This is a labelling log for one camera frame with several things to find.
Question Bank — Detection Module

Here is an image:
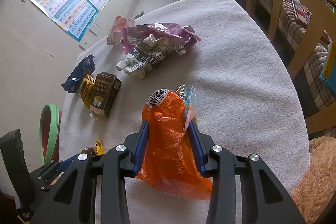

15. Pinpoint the small pink white wrapper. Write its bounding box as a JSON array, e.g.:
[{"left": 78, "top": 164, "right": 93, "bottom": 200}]
[{"left": 106, "top": 16, "right": 135, "bottom": 46}]

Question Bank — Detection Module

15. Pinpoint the yellow candy wrapper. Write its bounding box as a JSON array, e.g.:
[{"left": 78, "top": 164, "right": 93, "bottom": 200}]
[{"left": 78, "top": 74, "right": 95, "bottom": 109}]

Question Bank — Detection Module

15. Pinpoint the blue educational wall poster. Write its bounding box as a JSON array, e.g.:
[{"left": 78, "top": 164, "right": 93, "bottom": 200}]
[{"left": 30, "top": 0, "right": 98, "bottom": 42}]

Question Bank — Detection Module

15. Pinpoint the black white crumpled wrapper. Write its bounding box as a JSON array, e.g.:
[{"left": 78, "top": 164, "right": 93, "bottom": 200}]
[{"left": 116, "top": 34, "right": 174, "bottom": 80}]

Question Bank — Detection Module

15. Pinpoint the white towel table cover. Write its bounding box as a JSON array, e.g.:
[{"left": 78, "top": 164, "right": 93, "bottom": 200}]
[{"left": 58, "top": 0, "right": 311, "bottom": 224}]

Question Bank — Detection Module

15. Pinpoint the colourful toy block board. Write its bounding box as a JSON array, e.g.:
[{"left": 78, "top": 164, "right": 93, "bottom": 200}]
[{"left": 319, "top": 42, "right": 336, "bottom": 93}]

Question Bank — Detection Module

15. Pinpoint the green red trash bin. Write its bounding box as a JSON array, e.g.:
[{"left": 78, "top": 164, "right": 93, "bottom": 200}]
[{"left": 39, "top": 103, "right": 62, "bottom": 165}]

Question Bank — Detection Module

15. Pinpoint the small gold black wrapper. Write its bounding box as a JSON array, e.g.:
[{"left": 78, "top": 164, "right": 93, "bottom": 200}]
[{"left": 82, "top": 139, "right": 105, "bottom": 157}]

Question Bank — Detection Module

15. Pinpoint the pink foil bag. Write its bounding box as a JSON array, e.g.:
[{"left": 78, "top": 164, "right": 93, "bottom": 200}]
[{"left": 121, "top": 22, "right": 201, "bottom": 55}]

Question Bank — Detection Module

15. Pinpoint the dark blue floral wrapper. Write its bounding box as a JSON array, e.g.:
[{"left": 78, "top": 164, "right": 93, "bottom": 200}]
[{"left": 61, "top": 55, "right": 96, "bottom": 93}]

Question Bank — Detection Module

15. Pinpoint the white wall socket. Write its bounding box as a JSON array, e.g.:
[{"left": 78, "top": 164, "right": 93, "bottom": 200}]
[{"left": 79, "top": 37, "right": 92, "bottom": 51}]

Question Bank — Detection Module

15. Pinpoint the brown drink carton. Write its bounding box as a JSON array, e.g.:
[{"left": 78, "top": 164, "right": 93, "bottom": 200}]
[{"left": 90, "top": 72, "right": 121, "bottom": 122}]

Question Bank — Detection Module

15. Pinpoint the beige plush blanket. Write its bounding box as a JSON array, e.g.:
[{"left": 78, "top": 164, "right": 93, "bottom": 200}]
[{"left": 290, "top": 136, "right": 335, "bottom": 223}]

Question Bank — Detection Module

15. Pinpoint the orange plastic snack bag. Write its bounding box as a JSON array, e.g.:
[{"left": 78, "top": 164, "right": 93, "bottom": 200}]
[{"left": 137, "top": 89, "right": 212, "bottom": 200}]

